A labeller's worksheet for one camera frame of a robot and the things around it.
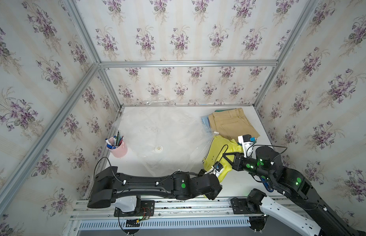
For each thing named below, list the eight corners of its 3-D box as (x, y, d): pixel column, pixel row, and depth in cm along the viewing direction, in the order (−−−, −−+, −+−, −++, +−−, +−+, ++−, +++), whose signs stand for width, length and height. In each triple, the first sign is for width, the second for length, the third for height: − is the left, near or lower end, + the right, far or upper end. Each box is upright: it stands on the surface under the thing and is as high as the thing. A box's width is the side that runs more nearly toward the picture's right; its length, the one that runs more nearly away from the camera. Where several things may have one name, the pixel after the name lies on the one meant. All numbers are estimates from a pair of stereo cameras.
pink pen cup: (115, 161, 91) (107, 151, 81) (111, 148, 97) (103, 137, 87) (130, 154, 95) (124, 143, 84) (125, 141, 101) (119, 130, 90)
